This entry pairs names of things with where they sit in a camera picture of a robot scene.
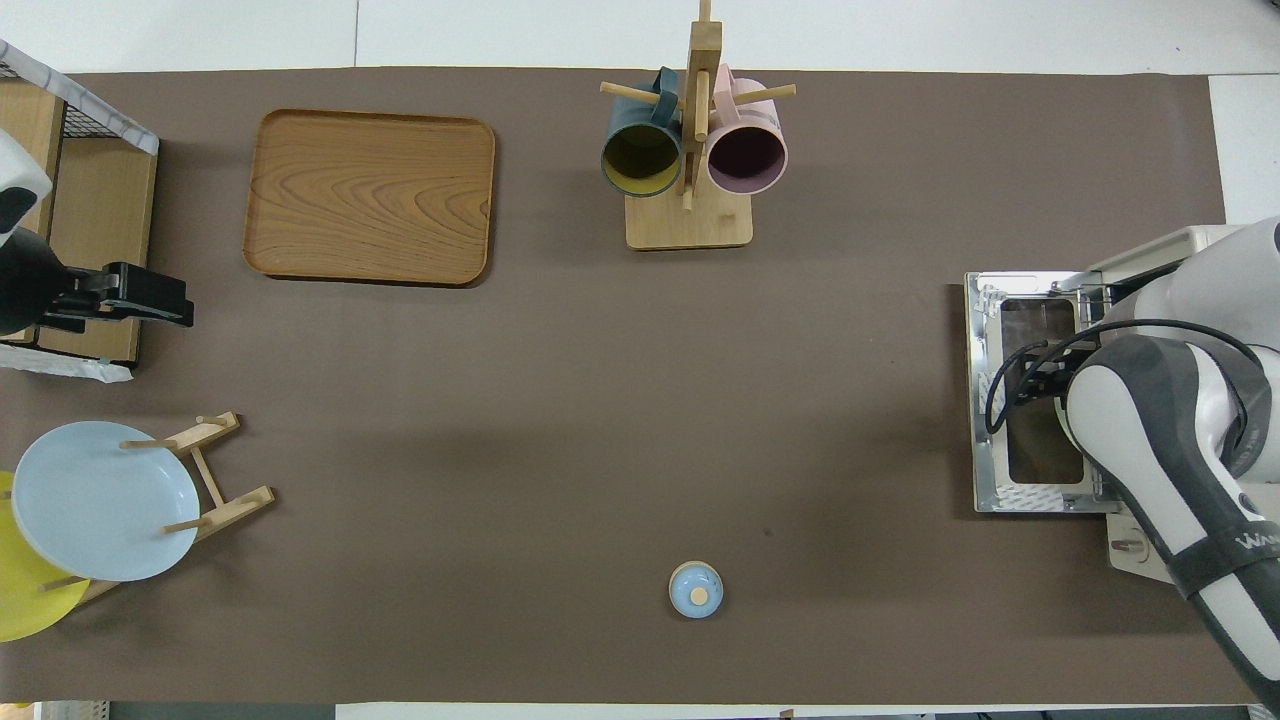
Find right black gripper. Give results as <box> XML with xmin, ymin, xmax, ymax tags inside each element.
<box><xmin>1010</xmin><ymin>345</ymin><xmax>1081</xmax><ymax>406</ymax></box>

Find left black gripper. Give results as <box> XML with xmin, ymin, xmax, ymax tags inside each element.
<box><xmin>42</xmin><ymin>262</ymin><xmax>194</xmax><ymax>333</ymax></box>

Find beige toaster oven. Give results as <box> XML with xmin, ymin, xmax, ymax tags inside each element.
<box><xmin>1085</xmin><ymin>225</ymin><xmax>1280</xmax><ymax>586</ymax></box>

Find light blue plate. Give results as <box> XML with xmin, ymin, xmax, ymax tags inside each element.
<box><xmin>10</xmin><ymin>420</ymin><xmax>201</xmax><ymax>583</ymax></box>

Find wooden plate rack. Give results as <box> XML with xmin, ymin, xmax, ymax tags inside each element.
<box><xmin>40</xmin><ymin>410</ymin><xmax>276</xmax><ymax>606</ymax></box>

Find rectangular wooden tray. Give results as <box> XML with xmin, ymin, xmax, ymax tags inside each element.
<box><xmin>243</xmin><ymin>108</ymin><xmax>497</xmax><ymax>288</ymax></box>

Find yellow plate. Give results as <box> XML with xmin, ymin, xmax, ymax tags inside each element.
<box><xmin>0</xmin><ymin>470</ymin><xmax>91</xmax><ymax>643</ymax></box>

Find pink mug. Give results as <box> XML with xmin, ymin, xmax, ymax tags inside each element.
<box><xmin>706</xmin><ymin>64</ymin><xmax>790</xmax><ymax>197</ymax></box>

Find wooden mug tree stand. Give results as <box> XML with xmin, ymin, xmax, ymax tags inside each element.
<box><xmin>600</xmin><ymin>0</ymin><xmax>798</xmax><ymax>251</ymax></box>

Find small blue lidded jar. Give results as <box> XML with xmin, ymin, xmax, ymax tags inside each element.
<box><xmin>668</xmin><ymin>560</ymin><xmax>725</xmax><ymax>620</ymax></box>

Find large brown table mat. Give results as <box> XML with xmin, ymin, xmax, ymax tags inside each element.
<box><xmin>0</xmin><ymin>68</ymin><xmax>1276</xmax><ymax>706</ymax></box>

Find dark teal mug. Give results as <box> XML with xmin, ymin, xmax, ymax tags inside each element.
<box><xmin>600</xmin><ymin>67</ymin><xmax>684</xmax><ymax>199</ymax></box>

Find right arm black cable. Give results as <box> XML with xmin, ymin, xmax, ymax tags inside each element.
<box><xmin>985</xmin><ymin>318</ymin><xmax>1266</xmax><ymax>436</ymax></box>

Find wooden shelf with white frame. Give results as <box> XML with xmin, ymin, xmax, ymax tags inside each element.
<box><xmin>0</xmin><ymin>38</ymin><xmax>161</xmax><ymax>384</ymax></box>

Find oven wire rack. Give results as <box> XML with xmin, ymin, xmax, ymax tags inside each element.
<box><xmin>1055</xmin><ymin>280</ymin><xmax>1131</xmax><ymax>331</ymax></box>

